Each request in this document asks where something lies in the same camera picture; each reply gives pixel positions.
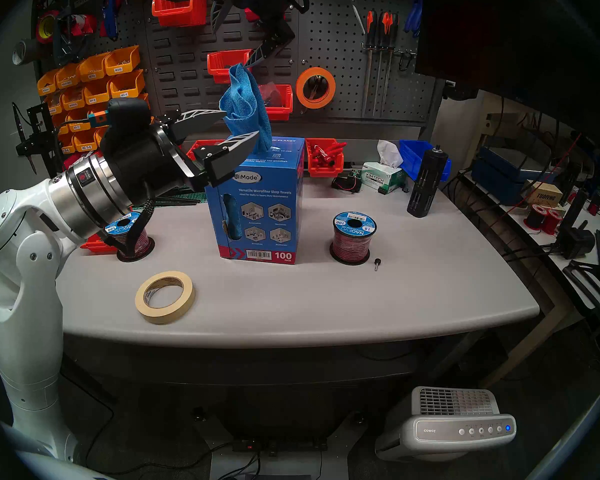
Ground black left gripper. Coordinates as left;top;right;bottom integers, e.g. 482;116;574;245
100;109;261;206

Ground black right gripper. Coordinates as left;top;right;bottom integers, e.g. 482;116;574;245
210;0;311;70

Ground blue microfiber towel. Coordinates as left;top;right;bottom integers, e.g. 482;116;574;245
219;63;274;154

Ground blue shop towel box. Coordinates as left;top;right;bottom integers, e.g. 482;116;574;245
205;135;306;265

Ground dark red plastic bin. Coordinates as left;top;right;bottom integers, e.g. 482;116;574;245
242;4;288;22

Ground green cutting mat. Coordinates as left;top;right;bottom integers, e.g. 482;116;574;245
130;191;208;207

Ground red bin with plastic bag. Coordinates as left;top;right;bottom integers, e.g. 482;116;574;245
260;84;294;121

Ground orange tape roll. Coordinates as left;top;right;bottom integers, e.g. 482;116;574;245
295;66;337;110

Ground dark grey pegboard panel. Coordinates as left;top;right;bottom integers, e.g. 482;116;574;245
35;0;446;130

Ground yellow bin labelled M3-4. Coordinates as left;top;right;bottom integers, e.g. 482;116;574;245
109;70;146;101

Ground yellow bin labelled M3X6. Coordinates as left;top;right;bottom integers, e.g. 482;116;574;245
104;45;141;77

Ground red bin with red tools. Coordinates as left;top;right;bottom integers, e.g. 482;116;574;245
305;138;347;178

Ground orange black screwdriver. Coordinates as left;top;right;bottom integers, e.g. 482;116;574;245
377;11;394;110
362;10;378;117

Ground blue hand tool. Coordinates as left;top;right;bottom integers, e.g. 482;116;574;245
104;0;120;41

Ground black circuit board device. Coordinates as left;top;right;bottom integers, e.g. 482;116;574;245
331;171;365;192

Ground Kimtech tissue box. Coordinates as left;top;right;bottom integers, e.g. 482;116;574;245
361;140;408;195

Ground black metal stand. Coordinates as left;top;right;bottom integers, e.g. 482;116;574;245
12;101;63;177

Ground beige masking tape roll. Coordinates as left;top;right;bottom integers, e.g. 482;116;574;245
135;271;196;325

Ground red yellow tape roll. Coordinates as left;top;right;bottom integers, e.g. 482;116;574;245
35;10;60;46

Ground blue plastic bin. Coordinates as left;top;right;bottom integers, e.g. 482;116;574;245
399;140;452;183

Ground black cylindrical bottle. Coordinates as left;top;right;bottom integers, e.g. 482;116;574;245
406;145;450;219

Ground black monitor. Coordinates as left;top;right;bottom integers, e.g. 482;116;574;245
414;0;600;150

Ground blue equipment case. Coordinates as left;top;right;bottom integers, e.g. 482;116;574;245
471;146;527;206

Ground black power strip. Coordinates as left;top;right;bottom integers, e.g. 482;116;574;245
231;436;329;455

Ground small cardboard box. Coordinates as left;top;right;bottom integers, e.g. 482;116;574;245
522;180;564;207

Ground white air purifier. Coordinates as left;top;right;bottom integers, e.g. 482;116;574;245
375;386;517;462

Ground black power adapter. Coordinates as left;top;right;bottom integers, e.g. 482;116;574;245
555;220;597;260

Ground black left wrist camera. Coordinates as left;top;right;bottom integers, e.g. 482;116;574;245
87;98;155;152

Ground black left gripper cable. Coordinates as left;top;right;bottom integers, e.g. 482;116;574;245
97;199;157;261

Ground red wire spool labelled 20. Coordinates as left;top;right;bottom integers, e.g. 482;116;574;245
105;211;156;263

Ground blue handled pliers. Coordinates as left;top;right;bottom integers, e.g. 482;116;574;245
404;0;425;39

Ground red wire spool labelled 18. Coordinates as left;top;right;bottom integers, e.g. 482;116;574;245
329;211;378;266

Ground grey duct tape roll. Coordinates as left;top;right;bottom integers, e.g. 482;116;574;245
11;38;40;66

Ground small red wire spool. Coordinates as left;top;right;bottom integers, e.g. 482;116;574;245
541;209;565;236
524;204;548;231

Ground black triangular frame stand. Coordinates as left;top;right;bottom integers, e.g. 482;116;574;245
562;259;600;317

